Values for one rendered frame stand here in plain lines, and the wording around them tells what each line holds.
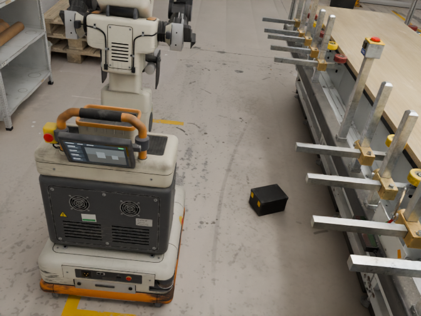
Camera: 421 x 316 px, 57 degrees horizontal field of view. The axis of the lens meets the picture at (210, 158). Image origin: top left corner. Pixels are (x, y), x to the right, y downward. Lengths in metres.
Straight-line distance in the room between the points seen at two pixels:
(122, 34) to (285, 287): 1.49
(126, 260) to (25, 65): 2.67
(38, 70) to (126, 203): 2.59
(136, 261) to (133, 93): 0.76
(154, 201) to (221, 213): 0.97
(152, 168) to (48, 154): 0.40
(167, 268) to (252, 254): 0.65
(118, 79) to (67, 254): 0.82
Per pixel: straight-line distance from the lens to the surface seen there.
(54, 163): 1.63
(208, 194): 2.65
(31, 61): 4.09
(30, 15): 3.93
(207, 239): 2.35
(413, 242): 1.42
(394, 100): 2.24
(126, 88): 1.80
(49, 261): 1.93
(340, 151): 1.78
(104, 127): 1.53
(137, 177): 1.56
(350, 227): 1.36
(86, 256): 1.90
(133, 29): 1.66
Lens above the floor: 1.70
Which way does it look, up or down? 35 degrees down
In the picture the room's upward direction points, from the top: 7 degrees clockwise
